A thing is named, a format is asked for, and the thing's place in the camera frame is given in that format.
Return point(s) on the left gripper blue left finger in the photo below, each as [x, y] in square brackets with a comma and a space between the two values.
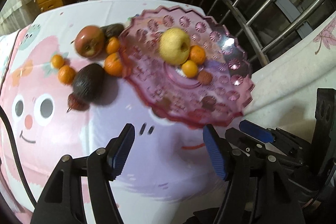
[119, 149]

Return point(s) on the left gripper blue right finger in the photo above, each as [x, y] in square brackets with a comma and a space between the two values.
[213, 143]

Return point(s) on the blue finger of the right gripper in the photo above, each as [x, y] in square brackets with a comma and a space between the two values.
[256, 131]

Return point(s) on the red lychee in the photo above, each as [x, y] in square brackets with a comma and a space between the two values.
[205, 77]
[75, 104]

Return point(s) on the dark avocado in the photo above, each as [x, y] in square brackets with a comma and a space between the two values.
[88, 83]

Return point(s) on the small orange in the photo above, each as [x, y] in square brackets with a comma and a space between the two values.
[113, 45]
[190, 69]
[57, 61]

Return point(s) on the large orange tangerine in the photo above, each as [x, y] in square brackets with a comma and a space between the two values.
[197, 55]

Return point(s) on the red apple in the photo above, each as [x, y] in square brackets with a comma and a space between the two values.
[90, 41]

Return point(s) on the yellow pear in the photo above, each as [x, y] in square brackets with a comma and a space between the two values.
[174, 46]

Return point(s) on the dark overripe banana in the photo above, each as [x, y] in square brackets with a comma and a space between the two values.
[112, 30]

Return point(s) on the white floral curtain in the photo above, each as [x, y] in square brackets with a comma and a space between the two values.
[286, 89]

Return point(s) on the cartoon printed tablecloth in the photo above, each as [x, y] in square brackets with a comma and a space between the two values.
[168, 173]

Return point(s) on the purple glass fruit bowl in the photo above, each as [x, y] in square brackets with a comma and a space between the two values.
[166, 89]

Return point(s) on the white lace covered furniture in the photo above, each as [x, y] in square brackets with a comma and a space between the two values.
[17, 14]

